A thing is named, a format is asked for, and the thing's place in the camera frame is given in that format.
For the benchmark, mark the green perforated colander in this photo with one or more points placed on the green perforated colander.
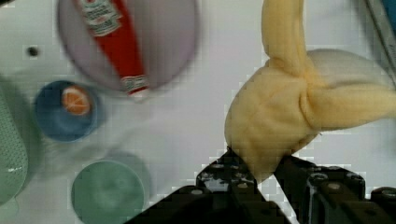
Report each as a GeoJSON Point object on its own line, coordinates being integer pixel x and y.
{"type": "Point", "coordinates": [13, 155]}

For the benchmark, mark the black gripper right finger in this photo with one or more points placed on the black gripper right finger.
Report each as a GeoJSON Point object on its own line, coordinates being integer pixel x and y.
{"type": "Point", "coordinates": [332, 195]}

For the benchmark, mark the yellow plush banana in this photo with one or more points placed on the yellow plush banana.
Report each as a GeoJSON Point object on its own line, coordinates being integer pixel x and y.
{"type": "Point", "coordinates": [300, 93]}

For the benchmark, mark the blue bowl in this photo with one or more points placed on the blue bowl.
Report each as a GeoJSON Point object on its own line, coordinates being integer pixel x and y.
{"type": "Point", "coordinates": [56, 122]}

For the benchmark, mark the red ketchup bottle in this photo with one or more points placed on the red ketchup bottle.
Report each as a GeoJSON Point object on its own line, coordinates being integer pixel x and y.
{"type": "Point", "coordinates": [109, 24]}

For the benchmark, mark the orange slice toy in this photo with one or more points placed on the orange slice toy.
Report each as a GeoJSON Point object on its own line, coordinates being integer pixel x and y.
{"type": "Point", "coordinates": [76, 100]}

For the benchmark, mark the green mug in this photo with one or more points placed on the green mug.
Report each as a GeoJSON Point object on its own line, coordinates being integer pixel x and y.
{"type": "Point", "coordinates": [107, 192]}

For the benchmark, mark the pink round plate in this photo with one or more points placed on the pink round plate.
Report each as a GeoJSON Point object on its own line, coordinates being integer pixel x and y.
{"type": "Point", "coordinates": [166, 30]}

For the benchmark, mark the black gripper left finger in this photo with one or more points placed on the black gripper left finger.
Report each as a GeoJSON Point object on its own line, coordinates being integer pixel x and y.
{"type": "Point", "coordinates": [225, 192]}

